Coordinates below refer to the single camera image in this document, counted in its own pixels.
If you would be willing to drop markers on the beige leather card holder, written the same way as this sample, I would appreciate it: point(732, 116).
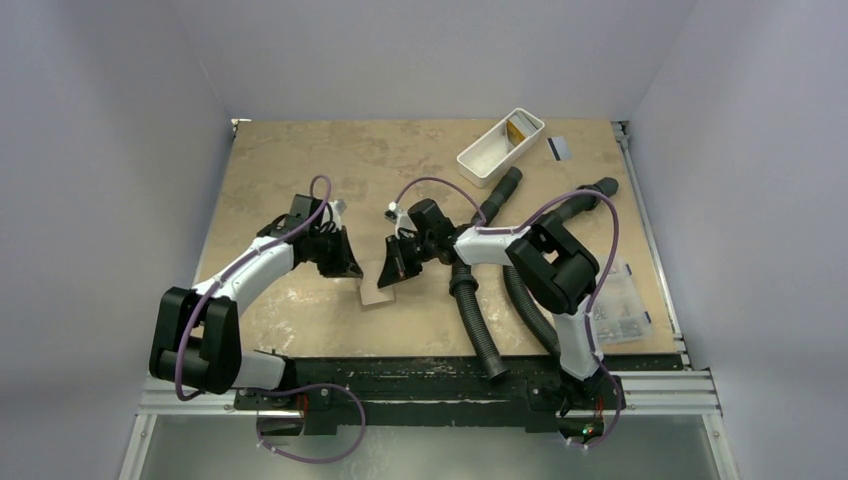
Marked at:
point(370, 293)

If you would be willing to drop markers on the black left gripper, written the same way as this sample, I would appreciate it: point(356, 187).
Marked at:
point(345, 264)

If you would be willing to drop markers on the clear plastic screw organizer box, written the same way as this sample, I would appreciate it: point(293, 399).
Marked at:
point(618, 313)

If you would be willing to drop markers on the grey card on table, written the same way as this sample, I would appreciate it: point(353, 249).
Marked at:
point(559, 148)

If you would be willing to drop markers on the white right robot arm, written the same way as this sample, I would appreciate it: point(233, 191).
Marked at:
point(558, 272)

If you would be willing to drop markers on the stack of cards in bin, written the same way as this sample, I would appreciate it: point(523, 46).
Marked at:
point(518, 127)

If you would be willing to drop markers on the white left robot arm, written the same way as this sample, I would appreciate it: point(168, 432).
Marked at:
point(197, 339)

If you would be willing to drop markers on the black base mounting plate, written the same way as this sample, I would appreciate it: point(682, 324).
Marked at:
point(434, 392)

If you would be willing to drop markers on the aluminium frame rail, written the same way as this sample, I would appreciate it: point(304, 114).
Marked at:
point(683, 389)

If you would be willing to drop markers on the white plastic card bin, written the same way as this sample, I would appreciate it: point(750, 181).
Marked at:
point(490, 156)

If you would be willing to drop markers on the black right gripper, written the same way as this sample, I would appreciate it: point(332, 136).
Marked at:
point(402, 254)

